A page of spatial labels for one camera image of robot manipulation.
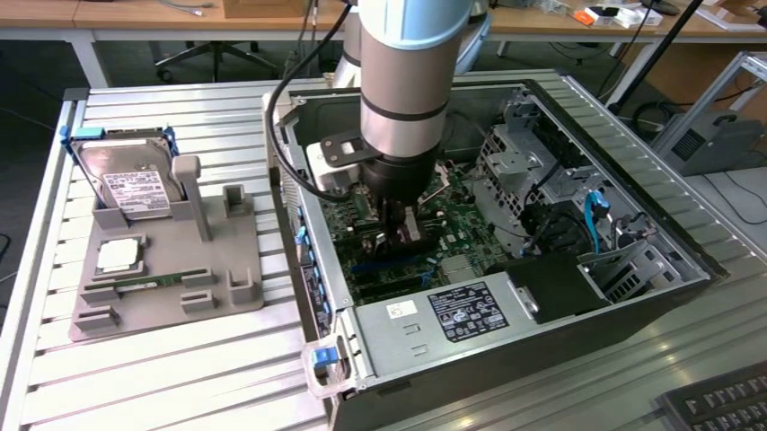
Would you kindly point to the silver CPU chip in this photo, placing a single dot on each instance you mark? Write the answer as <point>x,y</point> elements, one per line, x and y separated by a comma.
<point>120,256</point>

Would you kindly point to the silver power supply unit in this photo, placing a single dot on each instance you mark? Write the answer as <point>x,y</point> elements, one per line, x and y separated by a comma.
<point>390,345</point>

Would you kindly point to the aluminium profile frame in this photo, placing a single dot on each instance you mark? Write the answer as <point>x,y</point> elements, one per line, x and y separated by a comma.
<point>713,85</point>

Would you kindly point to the wooden desk white frame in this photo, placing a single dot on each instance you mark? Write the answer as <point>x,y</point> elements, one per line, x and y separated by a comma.
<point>539,18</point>
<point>120,13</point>

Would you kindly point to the green motherboard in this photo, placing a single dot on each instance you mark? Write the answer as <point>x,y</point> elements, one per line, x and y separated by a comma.
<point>467,224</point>

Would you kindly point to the hard disk in blue caddy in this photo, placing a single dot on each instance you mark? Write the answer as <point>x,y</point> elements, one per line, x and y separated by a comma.
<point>128,166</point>

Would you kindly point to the black tripod pole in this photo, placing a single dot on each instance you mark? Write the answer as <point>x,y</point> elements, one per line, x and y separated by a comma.
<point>658,49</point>

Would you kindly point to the grey plastic parts rack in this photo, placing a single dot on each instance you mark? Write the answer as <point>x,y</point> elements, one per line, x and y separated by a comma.
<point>174,256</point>

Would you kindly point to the long black expansion slot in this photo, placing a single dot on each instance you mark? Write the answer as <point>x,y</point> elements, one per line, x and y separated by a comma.
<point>390,284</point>
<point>393,294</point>

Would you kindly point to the white small box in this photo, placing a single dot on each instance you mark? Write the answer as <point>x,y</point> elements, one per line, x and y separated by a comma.
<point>641,18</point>

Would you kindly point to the black keyboard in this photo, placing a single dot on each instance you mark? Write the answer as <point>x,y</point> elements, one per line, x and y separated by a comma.
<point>725,404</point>

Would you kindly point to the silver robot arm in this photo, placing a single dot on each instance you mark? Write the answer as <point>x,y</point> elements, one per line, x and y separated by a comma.
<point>407,67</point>

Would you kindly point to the silver chipset heatsink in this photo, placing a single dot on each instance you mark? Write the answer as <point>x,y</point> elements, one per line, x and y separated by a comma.
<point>458,268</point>

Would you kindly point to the silver disk bay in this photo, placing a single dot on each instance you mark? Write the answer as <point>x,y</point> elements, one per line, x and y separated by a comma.
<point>635,274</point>

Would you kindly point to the black office chair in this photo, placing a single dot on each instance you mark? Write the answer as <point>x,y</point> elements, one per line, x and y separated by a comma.
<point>219,51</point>

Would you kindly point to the green RAM stick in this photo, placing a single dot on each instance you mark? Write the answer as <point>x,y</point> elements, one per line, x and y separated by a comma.
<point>144,283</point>

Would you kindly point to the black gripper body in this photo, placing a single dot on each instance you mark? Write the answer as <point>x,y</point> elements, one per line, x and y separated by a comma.
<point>402,179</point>

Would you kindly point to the open black PC case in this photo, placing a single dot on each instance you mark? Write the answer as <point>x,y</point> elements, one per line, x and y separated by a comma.
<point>629,350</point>

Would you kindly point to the grey computer tower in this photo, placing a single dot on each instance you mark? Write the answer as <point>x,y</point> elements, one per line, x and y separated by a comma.
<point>707,148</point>

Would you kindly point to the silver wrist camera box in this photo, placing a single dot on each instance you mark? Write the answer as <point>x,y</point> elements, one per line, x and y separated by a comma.
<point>335,175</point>

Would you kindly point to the green graphics card black cooler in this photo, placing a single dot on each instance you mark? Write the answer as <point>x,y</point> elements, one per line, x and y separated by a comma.
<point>427,244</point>

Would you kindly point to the cardboard box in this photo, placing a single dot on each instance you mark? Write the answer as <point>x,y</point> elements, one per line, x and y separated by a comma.
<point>260,8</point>

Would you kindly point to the orange small box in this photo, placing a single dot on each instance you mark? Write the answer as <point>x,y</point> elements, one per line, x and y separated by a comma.
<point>585,18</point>

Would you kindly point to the silver metal drive cage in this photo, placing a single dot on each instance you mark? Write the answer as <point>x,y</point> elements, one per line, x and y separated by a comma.
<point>510,161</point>

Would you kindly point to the metal socket cover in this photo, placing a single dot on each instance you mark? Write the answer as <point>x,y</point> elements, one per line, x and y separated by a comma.
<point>451,179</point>

